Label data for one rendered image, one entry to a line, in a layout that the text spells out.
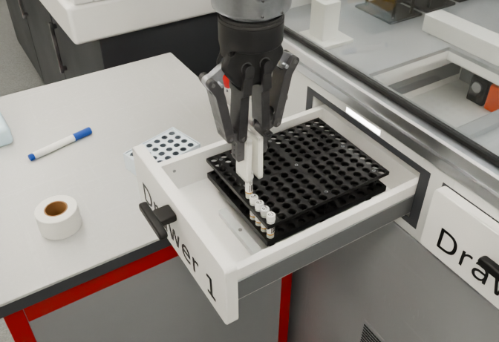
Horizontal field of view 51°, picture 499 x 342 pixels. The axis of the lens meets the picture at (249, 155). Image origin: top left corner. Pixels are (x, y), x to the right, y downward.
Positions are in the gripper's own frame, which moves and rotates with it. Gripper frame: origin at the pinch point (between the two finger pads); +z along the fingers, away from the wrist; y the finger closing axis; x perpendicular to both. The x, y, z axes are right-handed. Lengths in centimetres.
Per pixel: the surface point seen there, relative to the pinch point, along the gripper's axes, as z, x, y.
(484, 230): 5.5, -23.1, 21.2
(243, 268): 8.5, -10.1, -7.1
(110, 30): 15, 83, 8
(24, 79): 97, 230, 0
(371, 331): 47, -9, 23
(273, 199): 7.6, -2.3, 2.7
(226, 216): 12.8, 2.9, -2.1
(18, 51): 97, 266, 5
